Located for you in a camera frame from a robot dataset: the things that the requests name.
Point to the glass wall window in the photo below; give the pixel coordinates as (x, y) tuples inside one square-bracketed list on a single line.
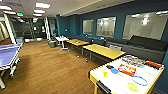
[(88, 27), (145, 26), (106, 27)]

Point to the small grey bin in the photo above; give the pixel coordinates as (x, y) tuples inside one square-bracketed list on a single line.
[(19, 40)]

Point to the blue table tennis paddle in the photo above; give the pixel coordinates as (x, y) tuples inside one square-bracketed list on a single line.
[(114, 70)]

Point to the square ceiling light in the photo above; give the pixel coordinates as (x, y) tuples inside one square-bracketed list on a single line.
[(9, 12), (5, 7), (39, 11), (42, 5), (37, 14)]

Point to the small white table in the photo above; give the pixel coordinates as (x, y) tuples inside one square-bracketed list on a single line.
[(62, 39)]

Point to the dark grey sofa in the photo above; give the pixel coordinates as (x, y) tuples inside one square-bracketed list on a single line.
[(80, 37), (146, 46)]

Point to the dark grey bin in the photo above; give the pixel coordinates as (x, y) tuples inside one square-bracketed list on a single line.
[(52, 44)]

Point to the orange snack bag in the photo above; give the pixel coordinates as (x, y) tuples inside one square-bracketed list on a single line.
[(133, 60)]

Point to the green exit sign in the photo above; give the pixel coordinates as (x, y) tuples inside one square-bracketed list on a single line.
[(20, 14)]

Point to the blue ping pong table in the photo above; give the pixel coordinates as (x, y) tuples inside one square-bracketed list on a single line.
[(8, 53)]

